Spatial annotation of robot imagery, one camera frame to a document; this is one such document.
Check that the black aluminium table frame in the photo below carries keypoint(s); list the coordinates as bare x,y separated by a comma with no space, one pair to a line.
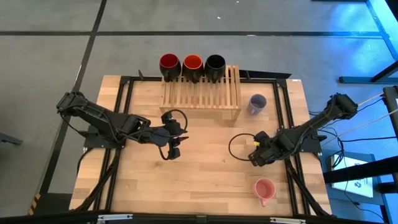
143,79

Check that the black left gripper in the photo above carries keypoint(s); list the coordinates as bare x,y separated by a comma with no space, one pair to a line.
168,133

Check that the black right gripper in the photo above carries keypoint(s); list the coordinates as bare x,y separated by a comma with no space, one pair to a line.
264,151

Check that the yellow black hazard tape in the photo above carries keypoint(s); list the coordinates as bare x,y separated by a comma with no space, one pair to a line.
34,203

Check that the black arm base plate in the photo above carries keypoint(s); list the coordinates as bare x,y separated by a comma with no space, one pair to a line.
312,146
93,141

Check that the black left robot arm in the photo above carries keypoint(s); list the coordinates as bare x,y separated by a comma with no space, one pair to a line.
99,116

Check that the grey mug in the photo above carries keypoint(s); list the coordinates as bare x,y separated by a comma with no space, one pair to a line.
258,101

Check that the black crossbar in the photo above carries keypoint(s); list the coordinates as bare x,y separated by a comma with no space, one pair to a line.
357,172

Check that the black mug red inside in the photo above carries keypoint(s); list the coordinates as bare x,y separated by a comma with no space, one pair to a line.
169,60

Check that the grey floor foot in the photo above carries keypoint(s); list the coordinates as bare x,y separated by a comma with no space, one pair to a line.
9,140

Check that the white printed sheet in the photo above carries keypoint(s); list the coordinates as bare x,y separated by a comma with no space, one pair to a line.
351,183

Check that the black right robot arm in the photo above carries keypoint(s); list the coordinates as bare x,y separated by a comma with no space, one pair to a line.
311,127

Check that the black upright post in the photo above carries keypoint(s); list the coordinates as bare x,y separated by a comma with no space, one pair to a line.
392,105

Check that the black flat plate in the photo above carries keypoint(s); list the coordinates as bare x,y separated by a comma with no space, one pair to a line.
267,74

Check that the all black mug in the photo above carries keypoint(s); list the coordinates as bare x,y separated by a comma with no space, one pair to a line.
215,63

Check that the black mug orange inside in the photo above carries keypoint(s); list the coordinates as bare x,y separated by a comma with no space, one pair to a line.
192,62

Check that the pink mug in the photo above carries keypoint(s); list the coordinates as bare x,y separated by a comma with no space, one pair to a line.
264,188

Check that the silver metal bracket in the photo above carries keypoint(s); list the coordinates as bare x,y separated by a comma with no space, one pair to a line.
287,220
115,217

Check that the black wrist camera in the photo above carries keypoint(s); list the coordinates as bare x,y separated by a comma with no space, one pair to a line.
174,153

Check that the wooden slatted rack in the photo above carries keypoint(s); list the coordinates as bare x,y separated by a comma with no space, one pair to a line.
202,99

